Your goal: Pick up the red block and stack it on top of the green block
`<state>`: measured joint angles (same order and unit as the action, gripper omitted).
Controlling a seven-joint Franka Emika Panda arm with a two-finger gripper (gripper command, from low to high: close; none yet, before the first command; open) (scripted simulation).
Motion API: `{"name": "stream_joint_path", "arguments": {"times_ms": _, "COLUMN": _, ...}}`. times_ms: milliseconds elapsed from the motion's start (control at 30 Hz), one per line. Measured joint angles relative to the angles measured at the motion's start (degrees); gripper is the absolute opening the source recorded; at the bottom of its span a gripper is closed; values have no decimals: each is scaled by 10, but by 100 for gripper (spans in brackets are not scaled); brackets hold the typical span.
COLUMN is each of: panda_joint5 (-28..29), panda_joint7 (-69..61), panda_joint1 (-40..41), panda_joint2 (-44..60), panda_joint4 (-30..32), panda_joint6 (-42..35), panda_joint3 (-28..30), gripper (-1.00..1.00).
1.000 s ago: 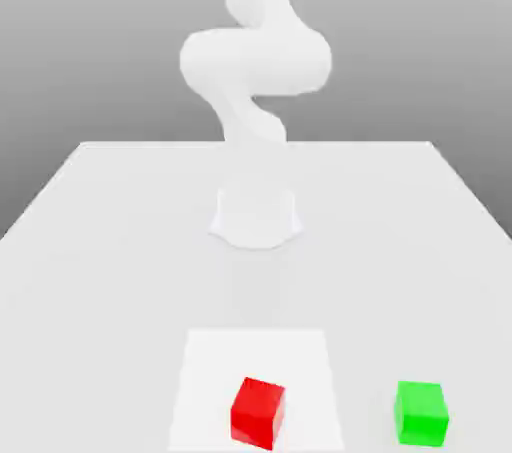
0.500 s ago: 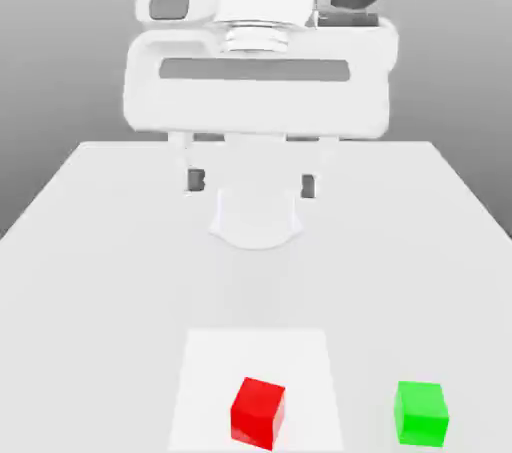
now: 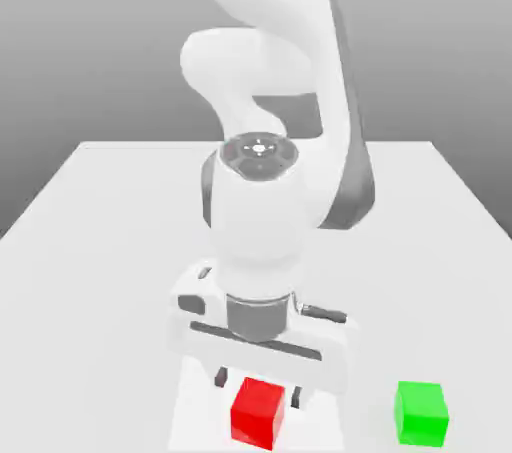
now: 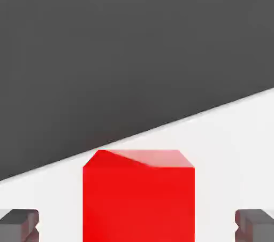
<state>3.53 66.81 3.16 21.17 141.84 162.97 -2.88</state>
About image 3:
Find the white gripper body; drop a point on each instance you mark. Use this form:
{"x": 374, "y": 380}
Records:
{"x": 312, "y": 367}

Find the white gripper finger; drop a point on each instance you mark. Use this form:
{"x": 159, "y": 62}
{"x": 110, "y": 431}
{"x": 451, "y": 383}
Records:
{"x": 296, "y": 397}
{"x": 220, "y": 377}

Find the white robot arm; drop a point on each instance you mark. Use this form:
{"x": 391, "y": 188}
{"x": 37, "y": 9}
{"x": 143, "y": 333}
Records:
{"x": 256, "y": 213}

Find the small red cube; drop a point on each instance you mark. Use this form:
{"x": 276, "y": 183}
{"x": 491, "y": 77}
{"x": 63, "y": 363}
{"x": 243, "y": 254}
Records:
{"x": 256, "y": 415}

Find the small green cube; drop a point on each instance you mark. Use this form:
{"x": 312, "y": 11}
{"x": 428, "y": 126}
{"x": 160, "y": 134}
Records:
{"x": 420, "y": 413}

